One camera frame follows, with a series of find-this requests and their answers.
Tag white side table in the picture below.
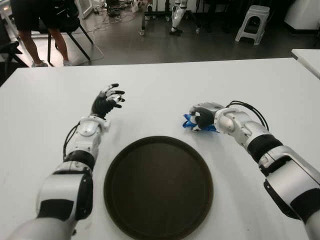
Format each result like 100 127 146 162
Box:
291 48 320 78

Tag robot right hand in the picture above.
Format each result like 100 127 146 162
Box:
188 101 226 132

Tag white plastic stool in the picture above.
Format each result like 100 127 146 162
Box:
234 4 270 46

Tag white floor cables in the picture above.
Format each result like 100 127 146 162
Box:
92 12 126 60

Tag round dark brown tray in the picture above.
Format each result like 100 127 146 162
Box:
103 135 215 240

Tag white humanoid robot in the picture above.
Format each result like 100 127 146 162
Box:
168 0 188 36

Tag black chair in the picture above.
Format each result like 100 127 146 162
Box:
46 0 95 66

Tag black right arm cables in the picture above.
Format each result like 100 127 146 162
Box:
226 100 270 132

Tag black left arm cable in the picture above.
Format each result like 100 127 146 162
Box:
62 123 81 161

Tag white framed panel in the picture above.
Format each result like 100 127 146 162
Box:
74 0 96 20

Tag white cabinet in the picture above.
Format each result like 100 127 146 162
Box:
284 0 320 35

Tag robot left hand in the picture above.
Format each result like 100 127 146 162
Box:
91 83 126 120

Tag black chair part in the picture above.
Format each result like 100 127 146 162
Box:
0 19 23 83

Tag person in black shorts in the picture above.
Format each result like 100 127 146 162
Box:
9 0 73 68

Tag blue Oreo packet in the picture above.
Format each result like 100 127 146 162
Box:
181 112 221 135

